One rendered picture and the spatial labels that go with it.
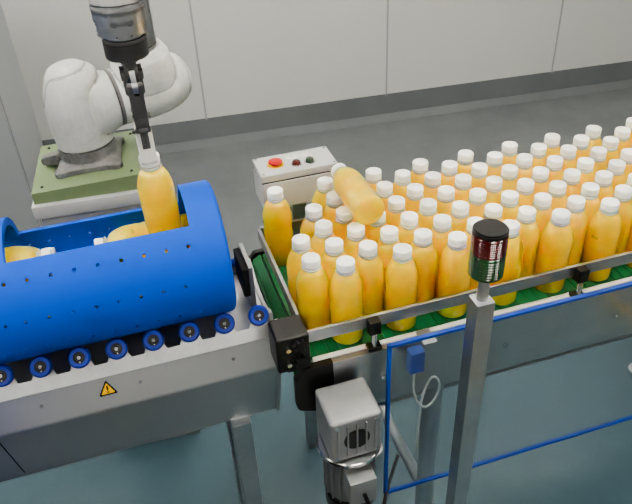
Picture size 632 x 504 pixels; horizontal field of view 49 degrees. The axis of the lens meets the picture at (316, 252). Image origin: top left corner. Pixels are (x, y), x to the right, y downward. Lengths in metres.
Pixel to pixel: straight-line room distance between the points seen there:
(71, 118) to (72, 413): 0.78
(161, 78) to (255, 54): 2.36
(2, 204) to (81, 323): 1.84
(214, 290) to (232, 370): 0.23
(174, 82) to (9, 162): 1.27
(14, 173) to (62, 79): 1.25
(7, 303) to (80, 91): 0.72
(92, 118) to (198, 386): 0.79
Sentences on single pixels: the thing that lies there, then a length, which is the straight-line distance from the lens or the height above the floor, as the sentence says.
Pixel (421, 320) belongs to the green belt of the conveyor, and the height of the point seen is 0.90.
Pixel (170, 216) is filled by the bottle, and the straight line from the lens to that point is 1.40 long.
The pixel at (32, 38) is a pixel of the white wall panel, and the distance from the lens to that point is 4.23.
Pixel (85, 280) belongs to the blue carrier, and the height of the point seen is 1.16.
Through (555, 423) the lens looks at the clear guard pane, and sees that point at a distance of 1.92.
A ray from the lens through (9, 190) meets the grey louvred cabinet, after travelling 3.17.
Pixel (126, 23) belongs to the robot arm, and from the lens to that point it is 1.23.
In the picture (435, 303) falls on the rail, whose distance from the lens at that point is 1.52.
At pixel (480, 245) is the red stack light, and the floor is 1.24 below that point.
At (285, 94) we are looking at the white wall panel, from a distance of 4.40.
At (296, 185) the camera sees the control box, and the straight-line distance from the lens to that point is 1.76.
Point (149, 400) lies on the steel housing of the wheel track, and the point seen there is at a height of 0.83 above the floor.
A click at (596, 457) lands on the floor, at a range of 2.58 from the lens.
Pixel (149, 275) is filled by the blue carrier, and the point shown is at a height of 1.15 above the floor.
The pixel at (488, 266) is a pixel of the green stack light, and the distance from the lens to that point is 1.25.
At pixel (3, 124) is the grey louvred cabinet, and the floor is 0.81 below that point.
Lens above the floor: 1.94
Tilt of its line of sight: 36 degrees down
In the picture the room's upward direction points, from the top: 3 degrees counter-clockwise
